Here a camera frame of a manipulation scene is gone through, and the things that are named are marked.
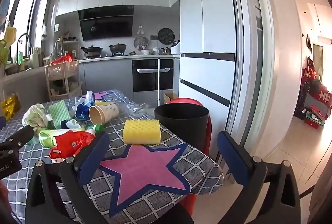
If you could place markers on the white enamel pot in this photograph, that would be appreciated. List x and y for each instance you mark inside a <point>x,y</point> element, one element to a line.
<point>156,51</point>

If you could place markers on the dark cooking pot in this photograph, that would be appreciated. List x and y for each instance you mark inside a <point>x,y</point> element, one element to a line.
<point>118,47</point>

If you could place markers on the red plastic bag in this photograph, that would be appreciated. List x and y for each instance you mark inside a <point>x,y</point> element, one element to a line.
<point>68,144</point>

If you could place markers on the white refrigerator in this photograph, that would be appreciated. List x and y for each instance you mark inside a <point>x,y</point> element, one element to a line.
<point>207,31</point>

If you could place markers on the blue wrapper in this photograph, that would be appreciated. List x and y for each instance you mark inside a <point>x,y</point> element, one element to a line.
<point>83,111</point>

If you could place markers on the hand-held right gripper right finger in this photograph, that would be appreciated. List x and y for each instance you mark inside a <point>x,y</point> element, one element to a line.
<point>230,153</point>

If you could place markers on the black wok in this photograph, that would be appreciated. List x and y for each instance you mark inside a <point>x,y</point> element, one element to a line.
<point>91,49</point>

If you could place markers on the black range hood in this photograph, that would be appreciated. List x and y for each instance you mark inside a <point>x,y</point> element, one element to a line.
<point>106,24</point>

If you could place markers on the kitchen window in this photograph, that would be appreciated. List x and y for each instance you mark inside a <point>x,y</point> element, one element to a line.
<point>24,13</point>

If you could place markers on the grey checked tablecloth with stars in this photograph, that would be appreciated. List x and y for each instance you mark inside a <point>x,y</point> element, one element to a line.
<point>160,187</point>

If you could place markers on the cardboard box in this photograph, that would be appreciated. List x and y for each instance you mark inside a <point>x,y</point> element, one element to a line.
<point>170,98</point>

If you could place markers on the white sliding door frame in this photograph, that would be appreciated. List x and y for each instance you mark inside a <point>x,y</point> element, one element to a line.
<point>255,57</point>

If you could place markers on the black kitchen faucet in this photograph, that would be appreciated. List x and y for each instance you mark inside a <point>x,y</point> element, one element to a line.
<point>26,38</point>

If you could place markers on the red plastic stool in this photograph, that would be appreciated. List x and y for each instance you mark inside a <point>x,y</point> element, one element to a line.
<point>207,141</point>

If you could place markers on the black built-in oven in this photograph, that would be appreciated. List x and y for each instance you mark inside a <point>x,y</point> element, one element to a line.
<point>147,78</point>

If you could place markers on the beige storage trolley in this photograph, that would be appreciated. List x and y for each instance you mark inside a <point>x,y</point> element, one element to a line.
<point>62,76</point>

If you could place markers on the yellow sponge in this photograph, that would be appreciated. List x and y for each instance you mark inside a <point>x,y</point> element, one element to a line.
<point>141,133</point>

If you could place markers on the clear plastic packet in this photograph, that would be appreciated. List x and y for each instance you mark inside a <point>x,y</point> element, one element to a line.
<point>137,109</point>

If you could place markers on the white plastic bag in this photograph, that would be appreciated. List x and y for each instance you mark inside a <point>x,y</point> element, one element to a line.
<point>35,115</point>

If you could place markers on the green sponge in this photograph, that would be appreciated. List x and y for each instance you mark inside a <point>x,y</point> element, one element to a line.
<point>59,111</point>

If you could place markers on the white bowl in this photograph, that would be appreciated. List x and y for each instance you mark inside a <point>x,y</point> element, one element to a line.
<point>147,52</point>

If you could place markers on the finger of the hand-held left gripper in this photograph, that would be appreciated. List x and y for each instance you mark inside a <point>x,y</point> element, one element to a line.
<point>2,123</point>
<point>22,134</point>

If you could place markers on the black round hanging pan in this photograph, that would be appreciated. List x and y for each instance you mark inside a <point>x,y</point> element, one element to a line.
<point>166,35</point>

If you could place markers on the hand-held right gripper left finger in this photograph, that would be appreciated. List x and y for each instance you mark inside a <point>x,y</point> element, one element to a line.
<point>92,155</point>

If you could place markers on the white mop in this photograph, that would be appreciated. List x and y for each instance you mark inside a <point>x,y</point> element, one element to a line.
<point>158,78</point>

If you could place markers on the round metal steamer rack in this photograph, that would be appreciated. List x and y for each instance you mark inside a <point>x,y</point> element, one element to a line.
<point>140,43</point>

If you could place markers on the gold foil bag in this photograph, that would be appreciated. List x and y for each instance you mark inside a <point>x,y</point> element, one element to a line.
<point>10,107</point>

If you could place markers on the green can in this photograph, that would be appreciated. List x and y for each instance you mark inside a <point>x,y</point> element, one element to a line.
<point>51,135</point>

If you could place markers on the pile of red boxes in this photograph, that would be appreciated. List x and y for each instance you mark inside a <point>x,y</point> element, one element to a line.
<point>317,94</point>

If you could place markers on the white kitchen counter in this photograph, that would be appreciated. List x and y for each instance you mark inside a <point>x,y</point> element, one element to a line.
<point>124,57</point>

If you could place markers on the black trash bin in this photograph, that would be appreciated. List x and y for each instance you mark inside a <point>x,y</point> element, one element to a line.
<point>181,128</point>

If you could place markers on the white rice cooker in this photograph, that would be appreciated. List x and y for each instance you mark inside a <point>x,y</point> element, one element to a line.
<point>175,48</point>

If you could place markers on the paper cup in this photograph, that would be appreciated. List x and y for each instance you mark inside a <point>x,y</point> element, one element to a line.
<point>103,112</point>

